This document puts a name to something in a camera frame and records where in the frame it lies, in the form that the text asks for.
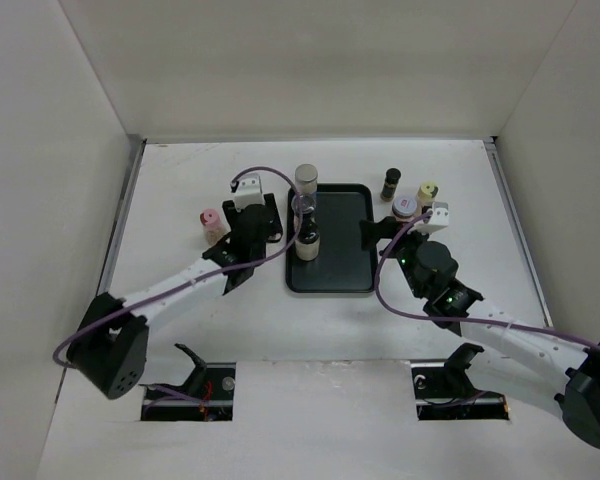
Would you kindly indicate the black cap spice jar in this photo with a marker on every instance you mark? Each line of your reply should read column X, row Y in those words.
column 391, row 180

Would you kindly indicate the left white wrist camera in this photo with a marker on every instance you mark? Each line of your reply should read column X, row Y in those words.
column 247, row 191

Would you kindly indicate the white lid sauce jar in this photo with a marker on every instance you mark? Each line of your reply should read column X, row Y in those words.
column 405, row 208

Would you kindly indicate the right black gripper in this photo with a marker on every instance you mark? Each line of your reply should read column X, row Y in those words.
column 372, row 230

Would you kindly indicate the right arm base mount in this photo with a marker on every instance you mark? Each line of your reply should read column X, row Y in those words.
column 443, row 391

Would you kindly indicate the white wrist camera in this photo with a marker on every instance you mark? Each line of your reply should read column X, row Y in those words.
column 437, row 218
column 247, row 191

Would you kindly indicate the yellow cap spice bottle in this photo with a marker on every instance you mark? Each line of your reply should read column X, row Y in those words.
column 427, row 193

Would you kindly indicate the silver lid grain bottle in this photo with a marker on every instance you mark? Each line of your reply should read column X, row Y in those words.
column 306, row 179

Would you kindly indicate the black rectangular tray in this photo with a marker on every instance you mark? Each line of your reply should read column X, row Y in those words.
column 342, row 266

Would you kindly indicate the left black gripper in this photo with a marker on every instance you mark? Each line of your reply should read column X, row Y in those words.
column 231, row 211

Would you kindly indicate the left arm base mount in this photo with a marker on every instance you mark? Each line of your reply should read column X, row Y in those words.
column 206, row 395

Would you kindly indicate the pink cap spice bottle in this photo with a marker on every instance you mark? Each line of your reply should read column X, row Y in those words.
column 214, row 229

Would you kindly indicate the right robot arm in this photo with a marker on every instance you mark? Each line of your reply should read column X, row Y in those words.
column 554, row 371

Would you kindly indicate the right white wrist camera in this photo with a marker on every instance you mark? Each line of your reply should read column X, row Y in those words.
column 437, row 218

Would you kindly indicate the clear top pepper grinder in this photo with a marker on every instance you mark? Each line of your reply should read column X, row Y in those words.
column 303, row 205

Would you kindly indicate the black lid bottle front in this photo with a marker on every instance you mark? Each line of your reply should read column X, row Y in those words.
column 307, row 243

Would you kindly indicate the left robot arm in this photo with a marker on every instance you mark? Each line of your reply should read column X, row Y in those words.
column 111, row 344

